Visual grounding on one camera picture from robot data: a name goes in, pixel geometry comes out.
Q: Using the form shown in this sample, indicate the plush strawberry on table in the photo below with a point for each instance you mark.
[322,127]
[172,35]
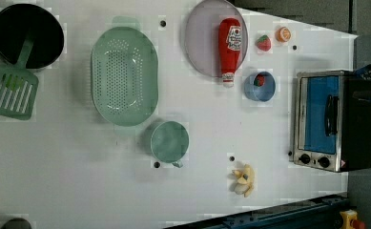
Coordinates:
[264,43]

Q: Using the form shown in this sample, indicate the yellow red clamp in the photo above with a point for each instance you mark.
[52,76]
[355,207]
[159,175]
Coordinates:
[350,220]

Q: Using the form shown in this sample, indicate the blue metal frame rail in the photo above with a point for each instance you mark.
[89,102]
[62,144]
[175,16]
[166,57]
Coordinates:
[314,213]

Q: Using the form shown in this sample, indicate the black cooking pot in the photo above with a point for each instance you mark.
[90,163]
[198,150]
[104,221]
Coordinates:
[17,22]

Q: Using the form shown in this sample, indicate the plush peeled banana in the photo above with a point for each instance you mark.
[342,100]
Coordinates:
[245,180]

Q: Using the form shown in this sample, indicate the plush orange slice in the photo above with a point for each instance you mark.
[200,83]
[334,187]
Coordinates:
[283,35]

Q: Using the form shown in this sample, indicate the green slotted spatula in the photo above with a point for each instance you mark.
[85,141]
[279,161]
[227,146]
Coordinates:
[18,86]

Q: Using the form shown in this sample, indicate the round grey plate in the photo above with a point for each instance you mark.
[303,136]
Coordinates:
[201,35]

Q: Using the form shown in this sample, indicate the blue bowl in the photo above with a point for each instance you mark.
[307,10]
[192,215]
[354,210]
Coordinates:
[263,93]

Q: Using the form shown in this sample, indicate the plush strawberry in bowl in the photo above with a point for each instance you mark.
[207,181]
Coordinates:
[259,80]

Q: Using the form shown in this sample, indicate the red plush ketchup bottle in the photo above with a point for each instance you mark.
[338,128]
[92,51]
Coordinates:
[229,46]

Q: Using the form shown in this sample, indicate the green mug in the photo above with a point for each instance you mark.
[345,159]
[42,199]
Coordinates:
[169,142]

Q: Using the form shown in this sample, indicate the green oval colander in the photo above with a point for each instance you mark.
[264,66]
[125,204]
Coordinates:
[124,76]

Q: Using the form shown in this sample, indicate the silver toaster oven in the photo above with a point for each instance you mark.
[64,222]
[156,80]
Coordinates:
[332,122]

